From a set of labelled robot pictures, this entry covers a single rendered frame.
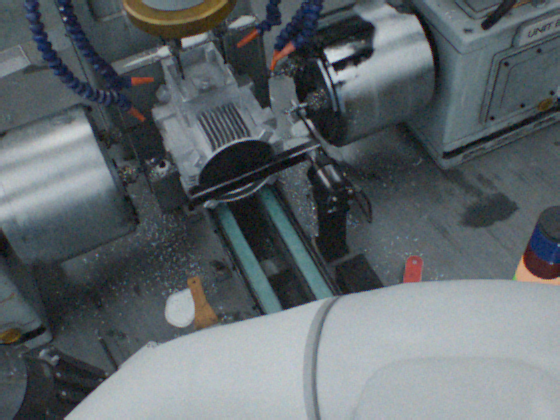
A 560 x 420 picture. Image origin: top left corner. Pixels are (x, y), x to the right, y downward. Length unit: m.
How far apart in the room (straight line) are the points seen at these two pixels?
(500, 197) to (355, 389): 1.15
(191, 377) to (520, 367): 0.21
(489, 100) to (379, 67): 0.27
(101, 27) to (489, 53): 0.71
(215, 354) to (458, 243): 1.02
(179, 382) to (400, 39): 0.92
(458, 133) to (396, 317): 1.10
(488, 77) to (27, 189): 0.85
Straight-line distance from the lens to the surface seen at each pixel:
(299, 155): 1.24
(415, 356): 0.35
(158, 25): 1.06
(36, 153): 1.17
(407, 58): 1.26
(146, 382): 0.48
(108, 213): 1.17
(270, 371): 0.40
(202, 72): 1.26
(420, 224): 1.42
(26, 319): 1.32
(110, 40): 1.37
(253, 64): 1.36
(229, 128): 1.19
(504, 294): 0.36
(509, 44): 1.35
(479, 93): 1.39
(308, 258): 1.23
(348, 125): 1.25
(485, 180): 1.51
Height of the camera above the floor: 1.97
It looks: 55 degrees down
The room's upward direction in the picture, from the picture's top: 7 degrees counter-clockwise
